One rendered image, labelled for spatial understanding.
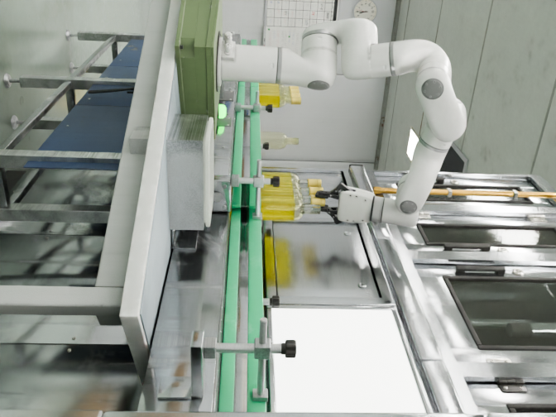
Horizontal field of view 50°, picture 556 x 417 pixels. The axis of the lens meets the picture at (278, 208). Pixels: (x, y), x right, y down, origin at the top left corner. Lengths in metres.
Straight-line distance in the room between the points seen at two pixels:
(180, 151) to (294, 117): 6.55
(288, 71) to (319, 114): 6.27
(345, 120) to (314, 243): 6.14
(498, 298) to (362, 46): 0.80
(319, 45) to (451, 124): 0.39
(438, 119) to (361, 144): 6.55
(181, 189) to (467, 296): 0.88
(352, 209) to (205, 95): 0.56
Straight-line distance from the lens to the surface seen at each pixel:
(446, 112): 1.51
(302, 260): 1.72
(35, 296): 1.14
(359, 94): 7.81
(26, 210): 1.82
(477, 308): 1.74
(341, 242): 1.83
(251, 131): 1.90
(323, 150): 8.01
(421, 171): 1.62
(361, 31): 1.58
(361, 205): 1.75
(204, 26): 1.49
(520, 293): 1.85
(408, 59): 1.55
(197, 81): 1.49
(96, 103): 2.18
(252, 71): 1.56
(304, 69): 1.56
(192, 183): 1.32
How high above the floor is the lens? 0.92
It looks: 3 degrees up
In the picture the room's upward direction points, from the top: 91 degrees clockwise
